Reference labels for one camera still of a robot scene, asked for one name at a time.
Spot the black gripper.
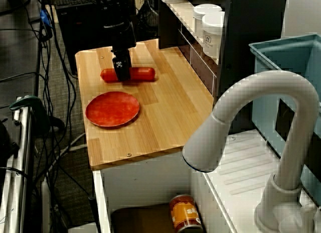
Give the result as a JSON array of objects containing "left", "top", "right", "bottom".
[{"left": 103, "top": 21, "right": 137, "bottom": 82}]

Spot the red toy sausage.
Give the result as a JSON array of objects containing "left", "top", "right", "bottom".
[{"left": 100, "top": 66, "right": 156, "bottom": 83}]

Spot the red round plate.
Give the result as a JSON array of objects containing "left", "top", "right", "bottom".
[{"left": 85, "top": 91, "right": 140, "bottom": 129}]

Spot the black computer tower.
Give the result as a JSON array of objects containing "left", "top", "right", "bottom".
[{"left": 55, "top": 2, "right": 137, "bottom": 76}]

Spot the dark shelf end panel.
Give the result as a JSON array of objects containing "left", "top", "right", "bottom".
[{"left": 157, "top": 0, "right": 182, "bottom": 51}]

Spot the dark tile backsplash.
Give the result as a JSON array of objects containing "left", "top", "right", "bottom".
[{"left": 177, "top": 29, "right": 217, "bottom": 96}]

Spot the white shelf ledge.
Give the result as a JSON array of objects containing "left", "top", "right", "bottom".
[{"left": 160, "top": 2, "right": 222, "bottom": 66}]

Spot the black keyboard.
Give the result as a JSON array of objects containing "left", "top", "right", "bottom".
[{"left": 54, "top": 0, "right": 101, "bottom": 11}]

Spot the blue plastic clip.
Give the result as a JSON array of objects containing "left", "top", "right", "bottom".
[{"left": 40, "top": 9, "right": 52, "bottom": 28}]

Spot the white jar with label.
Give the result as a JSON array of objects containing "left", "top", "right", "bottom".
[{"left": 201, "top": 13, "right": 225, "bottom": 58}]

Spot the green clamp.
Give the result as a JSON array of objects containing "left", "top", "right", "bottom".
[{"left": 9, "top": 95, "right": 52, "bottom": 136}]

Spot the plain white jar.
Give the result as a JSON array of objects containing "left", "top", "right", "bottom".
[{"left": 192, "top": 5, "right": 223, "bottom": 39}]

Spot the dark grey desk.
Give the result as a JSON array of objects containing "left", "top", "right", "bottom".
[{"left": 0, "top": 0, "right": 42, "bottom": 108}]

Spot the white curved faucet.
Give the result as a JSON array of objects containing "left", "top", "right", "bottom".
[{"left": 182, "top": 71, "right": 319, "bottom": 233}]

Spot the tall dark cabinet column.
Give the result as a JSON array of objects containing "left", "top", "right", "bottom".
[{"left": 217, "top": 0, "right": 288, "bottom": 135}]

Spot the black round object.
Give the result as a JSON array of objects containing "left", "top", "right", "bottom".
[{"left": 0, "top": 119, "right": 20, "bottom": 168}]

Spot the teal plastic bin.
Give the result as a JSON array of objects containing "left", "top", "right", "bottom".
[{"left": 248, "top": 34, "right": 321, "bottom": 211}]

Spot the white toy sink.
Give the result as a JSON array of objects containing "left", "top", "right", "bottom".
[{"left": 92, "top": 129, "right": 321, "bottom": 233}]

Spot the orange soup can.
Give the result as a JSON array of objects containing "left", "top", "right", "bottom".
[{"left": 168, "top": 194, "right": 203, "bottom": 233}]

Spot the white floor cable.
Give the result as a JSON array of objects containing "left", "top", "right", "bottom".
[{"left": 46, "top": 132, "right": 88, "bottom": 173}]

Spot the black desk cable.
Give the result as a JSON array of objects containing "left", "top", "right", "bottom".
[{"left": 0, "top": 72, "right": 47, "bottom": 83}]

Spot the aluminium frame rail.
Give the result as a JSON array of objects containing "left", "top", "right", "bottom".
[{"left": 0, "top": 104, "right": 35, "bottom": 233}]

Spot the black cabinet handle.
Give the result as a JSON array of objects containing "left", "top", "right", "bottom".
[{"left": 88, "top": 196, "right": 101, "bottom": 230}]

